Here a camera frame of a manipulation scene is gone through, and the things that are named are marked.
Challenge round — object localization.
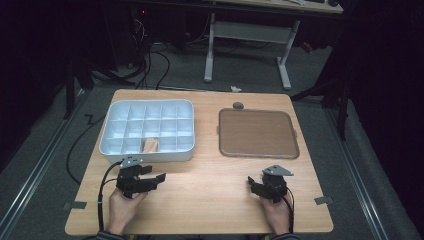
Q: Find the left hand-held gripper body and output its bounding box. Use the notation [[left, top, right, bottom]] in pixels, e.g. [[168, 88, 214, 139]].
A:
[[116, 156, 148, 200]]

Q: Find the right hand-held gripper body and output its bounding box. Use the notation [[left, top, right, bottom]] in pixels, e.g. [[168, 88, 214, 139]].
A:
[[259, 164, 294, 204]]

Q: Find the beige sock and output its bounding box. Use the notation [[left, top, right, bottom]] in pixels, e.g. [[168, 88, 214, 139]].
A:
[[142, 137, 159, 154]]

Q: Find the white divided storage box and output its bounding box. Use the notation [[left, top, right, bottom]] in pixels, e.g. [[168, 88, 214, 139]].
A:
[[98, 98, 196, 164]]

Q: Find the person's right hand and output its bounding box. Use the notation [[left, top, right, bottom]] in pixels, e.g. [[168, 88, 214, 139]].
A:
[[259, 196, 294, 235]]

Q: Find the person's left hand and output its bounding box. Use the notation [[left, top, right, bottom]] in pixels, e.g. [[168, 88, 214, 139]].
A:
[[107, 188, 148, 235]]

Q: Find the brown square tray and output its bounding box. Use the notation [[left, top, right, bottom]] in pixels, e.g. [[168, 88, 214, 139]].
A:
[[217, 107, 300, 160]]

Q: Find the grey tape strip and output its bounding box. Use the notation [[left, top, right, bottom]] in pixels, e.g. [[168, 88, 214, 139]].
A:
[[314, 195, 334, 206], [63, 200, 88, 212]]

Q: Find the black metal stand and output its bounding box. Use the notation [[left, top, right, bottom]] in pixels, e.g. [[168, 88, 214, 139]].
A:
[[290, 76, 354, 141], [63, 56, 136, 120]]

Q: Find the white-legged wooden desk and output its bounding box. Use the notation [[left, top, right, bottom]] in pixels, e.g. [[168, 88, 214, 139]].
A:
[[203, 0, 344, 91]]

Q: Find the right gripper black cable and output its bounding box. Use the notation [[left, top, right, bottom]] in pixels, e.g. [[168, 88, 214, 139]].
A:
[[283, 187, 296, 234]]

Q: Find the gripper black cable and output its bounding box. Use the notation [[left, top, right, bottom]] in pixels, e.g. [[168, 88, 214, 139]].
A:
[[97, 160, 124, 232], [283, 187, 296, 234]]

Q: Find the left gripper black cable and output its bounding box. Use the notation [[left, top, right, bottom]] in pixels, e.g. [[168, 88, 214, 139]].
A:
[[97, 160, 124, 232]]

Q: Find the black floor cable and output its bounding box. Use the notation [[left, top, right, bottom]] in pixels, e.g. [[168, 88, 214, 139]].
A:
[[65, 113, 106, 186]]

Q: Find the metal floor rail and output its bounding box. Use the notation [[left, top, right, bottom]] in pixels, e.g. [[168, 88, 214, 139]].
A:
[[0, 89, 89, 234], [324, 108, 389, 240]]

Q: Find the bundle of black cables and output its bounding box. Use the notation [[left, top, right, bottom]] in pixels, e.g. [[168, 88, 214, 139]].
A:
[[131, 16, 171, 90]]

